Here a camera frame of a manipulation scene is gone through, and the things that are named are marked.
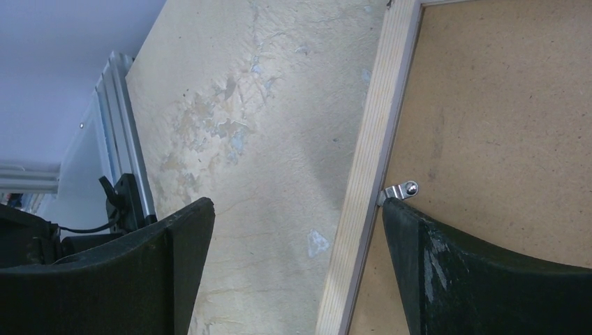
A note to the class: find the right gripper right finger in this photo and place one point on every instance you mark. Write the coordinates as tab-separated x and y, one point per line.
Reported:
451	282

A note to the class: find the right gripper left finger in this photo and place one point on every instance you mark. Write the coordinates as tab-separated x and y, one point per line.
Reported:
144	282

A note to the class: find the brown backing board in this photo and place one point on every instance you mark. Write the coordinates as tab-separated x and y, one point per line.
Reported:
492	118

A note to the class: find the picture frame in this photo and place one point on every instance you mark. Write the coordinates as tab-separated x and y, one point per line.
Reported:
391	67

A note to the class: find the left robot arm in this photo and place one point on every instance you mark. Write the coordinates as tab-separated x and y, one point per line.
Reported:
30	240

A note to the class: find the metal turn clip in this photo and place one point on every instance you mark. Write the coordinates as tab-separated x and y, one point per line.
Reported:
402	191

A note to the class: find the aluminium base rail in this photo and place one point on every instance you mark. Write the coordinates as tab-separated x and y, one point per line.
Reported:
105	144

